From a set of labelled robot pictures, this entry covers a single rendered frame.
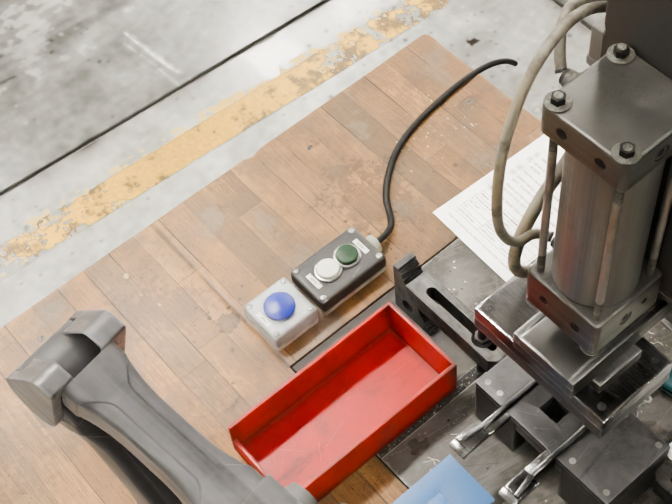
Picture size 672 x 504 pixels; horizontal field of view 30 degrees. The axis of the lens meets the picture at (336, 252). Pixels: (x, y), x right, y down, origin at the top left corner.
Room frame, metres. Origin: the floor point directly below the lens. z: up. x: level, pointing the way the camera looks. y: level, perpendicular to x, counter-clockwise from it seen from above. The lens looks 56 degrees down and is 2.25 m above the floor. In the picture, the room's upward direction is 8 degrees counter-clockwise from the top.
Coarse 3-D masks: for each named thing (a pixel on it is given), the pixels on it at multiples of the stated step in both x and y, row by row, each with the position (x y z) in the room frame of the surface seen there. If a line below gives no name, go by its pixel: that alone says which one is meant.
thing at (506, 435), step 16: (480, 400) 0.65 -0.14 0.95; (480, 416) 0.65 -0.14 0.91; (496, 432) 0.63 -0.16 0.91; (512, 432) 0.61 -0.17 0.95; (512, 448) 0.61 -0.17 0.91; (656, 464) 0.54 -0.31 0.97; (560, 480) 0.55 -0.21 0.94; (640, 480) 0.53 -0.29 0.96; (560, 496) 0.55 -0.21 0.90; (576, 496) 0.53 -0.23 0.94; (592, 496) 0.51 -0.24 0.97; (624, 496) 0.51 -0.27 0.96
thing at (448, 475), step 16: (448, 464) 0.56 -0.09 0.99; (432, 480) 0.55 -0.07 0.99; (448, 480) 0.54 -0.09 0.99; (464, 480) 0.54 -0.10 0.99; (400, 496) 0.53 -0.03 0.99; (416, 496) 0.53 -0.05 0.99; (432, 496) 0.53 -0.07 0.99; (448, 496) 0.53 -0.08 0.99; (464, 496) 0.52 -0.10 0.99; (480, 496) 0.52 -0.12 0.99
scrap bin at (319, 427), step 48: (384, 336) 0.78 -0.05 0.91; (288, 384) 0.71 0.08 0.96; (336, 384) 0.73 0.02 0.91; (384, 384) 0.72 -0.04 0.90; (432, 384) 0.68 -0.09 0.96; (240, 432) 0.66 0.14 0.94; (288, 432) 0.67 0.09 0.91; (336, 432) 0.66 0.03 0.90; (384, 432) 0.64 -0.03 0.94; (288, 480) 0.61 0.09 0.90; (336, 480) 0.60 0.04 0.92
